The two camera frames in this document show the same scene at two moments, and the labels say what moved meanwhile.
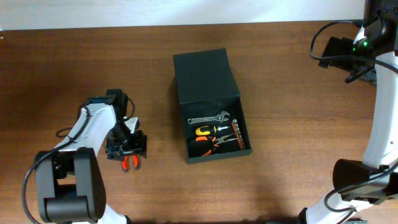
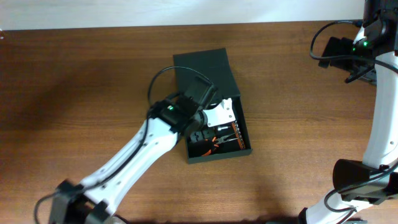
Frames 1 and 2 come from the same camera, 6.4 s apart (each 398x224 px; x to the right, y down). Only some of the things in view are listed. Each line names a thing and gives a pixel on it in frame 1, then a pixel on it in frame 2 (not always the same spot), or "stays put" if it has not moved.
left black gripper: (138, 146) → (205, 132)
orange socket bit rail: (236, 126) stays put
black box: (213, 117) stays put
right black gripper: (341, 47) stays put
